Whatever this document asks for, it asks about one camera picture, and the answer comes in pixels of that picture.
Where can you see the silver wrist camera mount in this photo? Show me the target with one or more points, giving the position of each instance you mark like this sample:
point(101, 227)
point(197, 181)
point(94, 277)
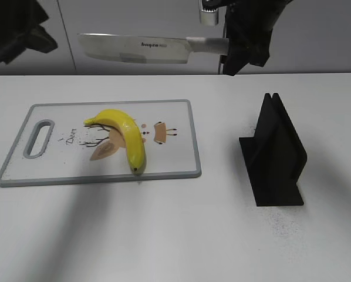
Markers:
point(208, 16)

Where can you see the white grey-rimmed cutting board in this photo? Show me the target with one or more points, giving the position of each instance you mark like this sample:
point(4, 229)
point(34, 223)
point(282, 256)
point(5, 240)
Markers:
point(53, 146)

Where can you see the yellow plastic banana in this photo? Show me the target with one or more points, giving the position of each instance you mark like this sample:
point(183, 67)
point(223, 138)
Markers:
point(130, 132)

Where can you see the white-handled cleaver knife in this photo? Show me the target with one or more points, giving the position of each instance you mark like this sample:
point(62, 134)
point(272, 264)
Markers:
point(146, 49)

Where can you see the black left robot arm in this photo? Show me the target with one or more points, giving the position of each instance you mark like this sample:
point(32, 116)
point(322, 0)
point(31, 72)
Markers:
point(21, 29)

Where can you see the black knife stand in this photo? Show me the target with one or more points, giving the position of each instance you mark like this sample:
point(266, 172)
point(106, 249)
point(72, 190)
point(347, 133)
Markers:
point(274, 156)

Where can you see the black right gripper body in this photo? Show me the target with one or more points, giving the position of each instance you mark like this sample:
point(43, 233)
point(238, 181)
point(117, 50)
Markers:
point(249, 26)

